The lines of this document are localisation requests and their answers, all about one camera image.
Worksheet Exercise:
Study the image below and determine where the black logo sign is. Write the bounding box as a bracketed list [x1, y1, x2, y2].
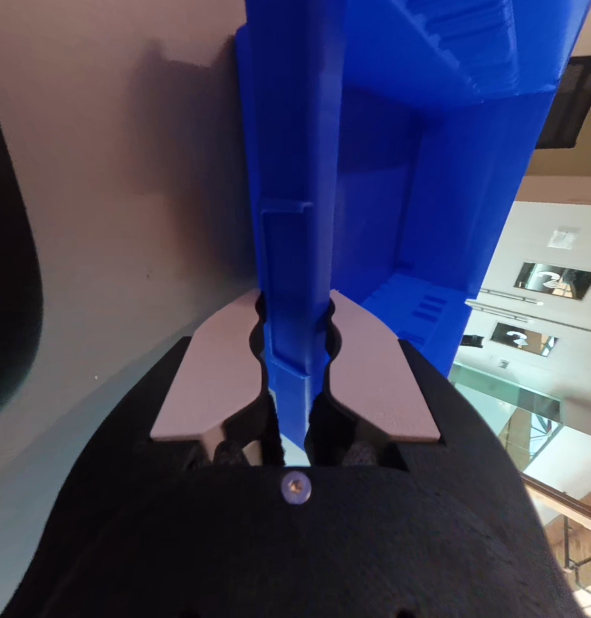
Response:
[513, 261, 591, 302]
[490, 321, 560, 358]

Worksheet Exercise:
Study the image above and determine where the paper wall notice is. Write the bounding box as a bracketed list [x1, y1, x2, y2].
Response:
[547, 227, 581, 250]

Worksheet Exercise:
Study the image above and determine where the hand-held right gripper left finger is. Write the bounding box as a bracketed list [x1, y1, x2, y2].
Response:
[149, 288, 285, 466]

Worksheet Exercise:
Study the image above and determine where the black box appliance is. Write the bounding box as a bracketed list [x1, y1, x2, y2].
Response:
[534, 54, 591, 151]

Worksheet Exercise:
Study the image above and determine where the black quilted pad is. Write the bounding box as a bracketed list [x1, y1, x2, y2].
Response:
[0, 82, 45, 426]

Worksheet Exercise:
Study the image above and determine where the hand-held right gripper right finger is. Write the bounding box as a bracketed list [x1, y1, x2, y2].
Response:
[304, 289, 442, 466]

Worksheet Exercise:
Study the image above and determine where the blue plastic bin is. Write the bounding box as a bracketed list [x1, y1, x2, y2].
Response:
[235, 0, 591, 466]

